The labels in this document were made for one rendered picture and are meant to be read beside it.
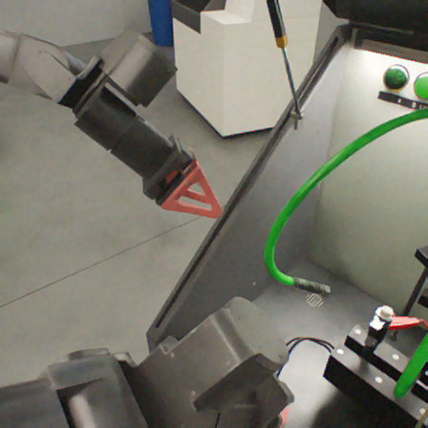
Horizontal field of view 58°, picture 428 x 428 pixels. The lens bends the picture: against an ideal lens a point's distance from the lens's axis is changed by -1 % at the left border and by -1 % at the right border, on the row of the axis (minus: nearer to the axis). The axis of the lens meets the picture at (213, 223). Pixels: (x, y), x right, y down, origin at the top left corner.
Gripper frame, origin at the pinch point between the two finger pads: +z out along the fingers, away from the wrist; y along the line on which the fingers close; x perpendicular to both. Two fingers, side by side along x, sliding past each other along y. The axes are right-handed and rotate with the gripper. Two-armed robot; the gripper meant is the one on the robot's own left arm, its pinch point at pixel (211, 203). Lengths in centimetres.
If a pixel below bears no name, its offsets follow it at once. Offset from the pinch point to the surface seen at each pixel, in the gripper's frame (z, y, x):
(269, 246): 10.2, -1.7, -0.8
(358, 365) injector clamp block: 42.6, -0.7, 6.0
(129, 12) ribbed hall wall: -57, 695, -31
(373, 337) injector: 38.4, -1.5, 0.2
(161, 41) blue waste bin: 8, 617, -31
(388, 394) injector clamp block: 45.4, -6.5, 5.2
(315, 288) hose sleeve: 25.4, 2.7, 0.5
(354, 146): 7.8, -2.8, -18.0
